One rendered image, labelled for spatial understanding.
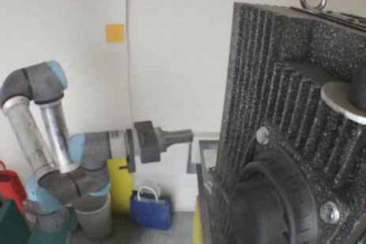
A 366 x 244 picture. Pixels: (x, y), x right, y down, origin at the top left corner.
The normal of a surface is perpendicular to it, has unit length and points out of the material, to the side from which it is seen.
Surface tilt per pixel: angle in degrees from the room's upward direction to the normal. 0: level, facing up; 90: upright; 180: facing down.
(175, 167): 90
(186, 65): 90
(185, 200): 90
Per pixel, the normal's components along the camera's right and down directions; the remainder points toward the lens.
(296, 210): 0.19, -0.43
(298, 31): 0.27, 0.47
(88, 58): 0.03, 0.47
